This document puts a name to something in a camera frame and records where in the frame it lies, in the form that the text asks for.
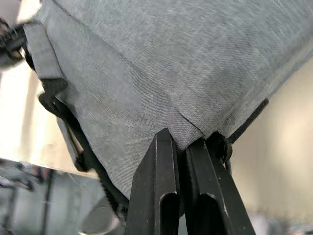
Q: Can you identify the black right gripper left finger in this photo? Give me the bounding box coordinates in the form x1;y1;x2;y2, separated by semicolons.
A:
125;128;181;235

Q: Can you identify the silver robot body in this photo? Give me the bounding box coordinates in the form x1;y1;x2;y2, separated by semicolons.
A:
0;158;123;235

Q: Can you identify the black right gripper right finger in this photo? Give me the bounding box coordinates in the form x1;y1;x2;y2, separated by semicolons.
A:
185;139;257;235

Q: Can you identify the grey fabric laptop bag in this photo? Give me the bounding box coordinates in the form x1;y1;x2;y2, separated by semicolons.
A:
24;0;313;222

